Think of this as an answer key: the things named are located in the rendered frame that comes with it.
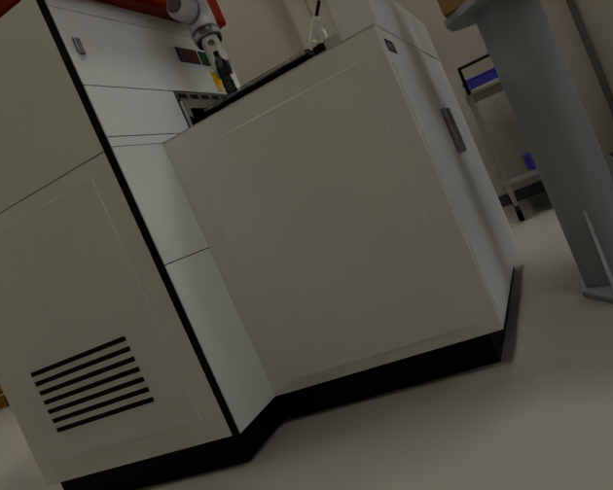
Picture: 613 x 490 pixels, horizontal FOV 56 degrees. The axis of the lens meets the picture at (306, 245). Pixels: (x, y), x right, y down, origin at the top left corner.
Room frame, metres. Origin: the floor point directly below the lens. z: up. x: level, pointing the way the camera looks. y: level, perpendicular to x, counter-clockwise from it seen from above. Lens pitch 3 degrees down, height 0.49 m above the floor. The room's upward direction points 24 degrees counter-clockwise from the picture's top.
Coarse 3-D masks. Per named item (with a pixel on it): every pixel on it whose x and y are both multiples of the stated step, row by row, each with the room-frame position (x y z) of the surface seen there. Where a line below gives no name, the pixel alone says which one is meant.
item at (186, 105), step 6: (180, 102) 1.70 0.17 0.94; (186, 102) 1.71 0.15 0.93; (192, 102) 1.74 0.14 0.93; (198, 102) 1.78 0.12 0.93; (204, 102) 1.81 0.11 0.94; (210, 102) 1.84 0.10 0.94; (186, 108) 1.70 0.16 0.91; (192, 108) 1.73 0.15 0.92; (198, 108) 1.77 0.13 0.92; (186, 114) 1.70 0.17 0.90; (192, 114) 1.71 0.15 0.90; (186, 120) 1.70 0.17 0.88; (192, 120) 1.70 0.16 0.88
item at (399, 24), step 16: (336, 0) 1.37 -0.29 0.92; (352, 0) 1.36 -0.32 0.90; (368, 0) 1.35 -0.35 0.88; (384, 0) 1.55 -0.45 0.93; (336, 16) 1.38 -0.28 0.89; (352, 16) 1.37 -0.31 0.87; (368, 16) 1.35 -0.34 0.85; (384, 16) 1.46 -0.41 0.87; (400, 16) 1.69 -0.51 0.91; (352, 32) 1.37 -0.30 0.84; (400, 32) 1.58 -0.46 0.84
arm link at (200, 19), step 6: (198, 0) 1.70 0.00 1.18; (204, 0) 1.73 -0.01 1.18; (198, 6) 1.69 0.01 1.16; (204, 6) 1.71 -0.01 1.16; (198, 12) 1.69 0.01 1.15; (204, 12) 1.70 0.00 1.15; (210, 12) 1.72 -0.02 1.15; (198, 18) 1.70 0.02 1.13; (204, 18) 1.70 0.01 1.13; (210, 18) 1.71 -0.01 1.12; (186, 24) 1.71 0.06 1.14; (192, 24) 1.70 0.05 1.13; (198, 24) 1.70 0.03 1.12; (204, 24) 1.70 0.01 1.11; (192, 30) 1.71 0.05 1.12; (192, 36) 1.73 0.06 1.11
